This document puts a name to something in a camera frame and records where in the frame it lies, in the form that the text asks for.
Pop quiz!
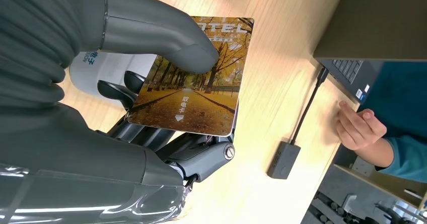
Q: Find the person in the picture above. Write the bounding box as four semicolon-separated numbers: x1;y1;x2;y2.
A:
335;61;427;183

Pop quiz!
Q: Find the white card reader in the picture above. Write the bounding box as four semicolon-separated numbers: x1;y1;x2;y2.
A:
69;50;158;98

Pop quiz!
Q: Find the grey laptop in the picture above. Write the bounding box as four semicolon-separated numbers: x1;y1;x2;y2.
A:
313;0;427;105

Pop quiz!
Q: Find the black USB hub with cable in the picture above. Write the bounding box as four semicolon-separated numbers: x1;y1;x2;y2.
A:
266;67;330;180

